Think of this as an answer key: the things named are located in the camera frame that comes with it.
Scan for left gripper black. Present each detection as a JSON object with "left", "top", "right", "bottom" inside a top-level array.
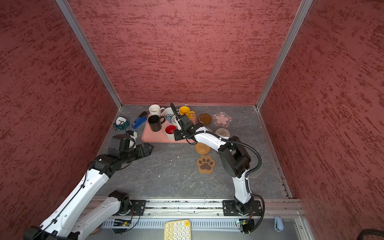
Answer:
[{"left": 120, "top": 142, "right": 154, "bottom": 164}]

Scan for white mug red inside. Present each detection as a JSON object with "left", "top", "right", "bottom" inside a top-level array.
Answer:
[{"left": 165, "top": 124, "right": 178, "bottom": 142}]

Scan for dark brown cork coaster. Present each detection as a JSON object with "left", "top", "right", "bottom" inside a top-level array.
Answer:
[{"left": 198, "top": 113, "right": 212, "bottom": 125}]

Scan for woven rattan coaster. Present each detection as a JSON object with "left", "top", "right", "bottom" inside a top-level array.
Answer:
[{"left": 195, "top": 143, "right": 211, "bottom": 155}]

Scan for colourful zigzag woven coaster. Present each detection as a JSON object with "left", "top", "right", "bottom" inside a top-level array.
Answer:
[{"left": 215, "top": 128, "right": 231, "bottom": 138}]

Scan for pink flower coaster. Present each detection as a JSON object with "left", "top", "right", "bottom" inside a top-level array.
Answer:
[{"left": 212, "top": 112, "right": 233, "bottom": 128}]

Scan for brown paw print coaster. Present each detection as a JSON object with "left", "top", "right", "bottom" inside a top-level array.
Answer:
[{"left": 197, "top": 155, "right": 216, "bottom": 175}]

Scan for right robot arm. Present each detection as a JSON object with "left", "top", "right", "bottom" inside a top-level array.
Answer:
[{"left": 174, "top": 114, "right": 262, "bottom": 215}]

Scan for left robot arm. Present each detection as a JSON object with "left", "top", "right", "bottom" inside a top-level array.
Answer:
[{"left": 23, "top": 135, "right": 154, "bottom": 240}]

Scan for white mug centre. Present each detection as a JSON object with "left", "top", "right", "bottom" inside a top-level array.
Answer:
[{"left": 172, "top": 115, "right": 181, "bottom": 130}]

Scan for yellow mug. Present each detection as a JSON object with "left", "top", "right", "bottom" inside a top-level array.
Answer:
[{"left": 179, "top": 106, "right": 196, "bottom": 120}]

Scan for white speckled blue mug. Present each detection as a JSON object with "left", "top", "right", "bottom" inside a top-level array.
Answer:
[{"left": 164, "top": 107, "right": 175, "bottom": 123}]

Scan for black mug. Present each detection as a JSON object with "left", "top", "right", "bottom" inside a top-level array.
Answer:
[{"left": 148, "top": 115, "right": 166, "bottom": 132}]

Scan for blue stapler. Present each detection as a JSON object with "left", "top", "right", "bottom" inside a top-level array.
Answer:
[{"left": 131, "top": 111, "right": 148, "bottom": 130}]

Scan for green tape measure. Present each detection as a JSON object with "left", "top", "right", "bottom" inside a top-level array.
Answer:
[{"left": 113, "top": 117, "right": 130, "bottom": 131}]

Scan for white mug back left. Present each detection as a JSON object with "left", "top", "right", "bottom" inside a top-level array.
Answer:
[{"left": 149, "top": 105, "right": 165, "bottom": 117}]

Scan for yellow keypad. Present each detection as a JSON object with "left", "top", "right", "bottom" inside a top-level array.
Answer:
[{"left": 164, "top": 219, "right": 192, "bottom": 240}]

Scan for light blue computer mouse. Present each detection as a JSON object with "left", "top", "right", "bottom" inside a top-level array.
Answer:
[{"left": 274, "top": 216, "right": 285, "bottom": 232}]

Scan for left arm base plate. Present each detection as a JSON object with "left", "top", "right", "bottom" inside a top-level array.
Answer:
[{"left": 130, "top": 200, "right": 147, "bottom": 216}]

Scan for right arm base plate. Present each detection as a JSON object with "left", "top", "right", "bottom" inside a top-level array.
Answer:
[{"left": 222, "top": 199, "right": 263, "bottom": 217}]

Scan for aluminium rail frame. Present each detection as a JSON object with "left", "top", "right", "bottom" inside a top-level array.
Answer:
[{"left": 56, "top": 197, "right": 307, "bottom": 232}]

